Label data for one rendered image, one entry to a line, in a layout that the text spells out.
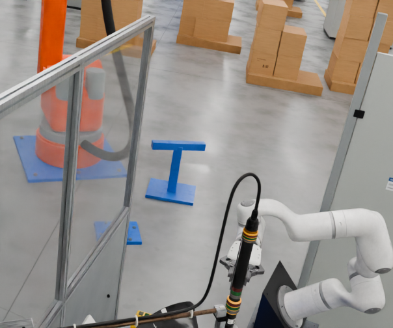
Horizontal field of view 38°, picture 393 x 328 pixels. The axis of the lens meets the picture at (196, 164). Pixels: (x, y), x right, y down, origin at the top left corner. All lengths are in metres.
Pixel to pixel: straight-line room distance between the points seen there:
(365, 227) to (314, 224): 0.16
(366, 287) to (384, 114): 1.27
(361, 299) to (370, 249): 0.42
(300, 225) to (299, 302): 0.69
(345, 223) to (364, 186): 1.63
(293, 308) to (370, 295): 0.34
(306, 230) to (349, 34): 7.90
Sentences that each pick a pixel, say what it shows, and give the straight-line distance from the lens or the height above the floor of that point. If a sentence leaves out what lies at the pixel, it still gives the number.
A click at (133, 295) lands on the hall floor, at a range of 4.16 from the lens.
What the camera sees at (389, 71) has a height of 1.91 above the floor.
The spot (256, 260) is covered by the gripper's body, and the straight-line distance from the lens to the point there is 1.73.
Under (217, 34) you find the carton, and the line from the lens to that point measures 10.82.
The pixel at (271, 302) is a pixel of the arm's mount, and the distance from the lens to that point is 2.47.
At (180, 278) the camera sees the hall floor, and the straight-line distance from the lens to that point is 4.38.
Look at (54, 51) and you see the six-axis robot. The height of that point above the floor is 1.08.
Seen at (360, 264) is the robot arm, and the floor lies 1.51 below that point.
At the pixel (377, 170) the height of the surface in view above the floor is 1.35.
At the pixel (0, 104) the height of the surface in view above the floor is 2.05.
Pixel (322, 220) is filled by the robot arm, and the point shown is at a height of 1.75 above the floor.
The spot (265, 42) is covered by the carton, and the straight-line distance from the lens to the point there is 9.10.
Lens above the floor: 2.64
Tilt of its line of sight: 26 degrees down
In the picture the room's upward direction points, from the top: 10 degrees clockwise
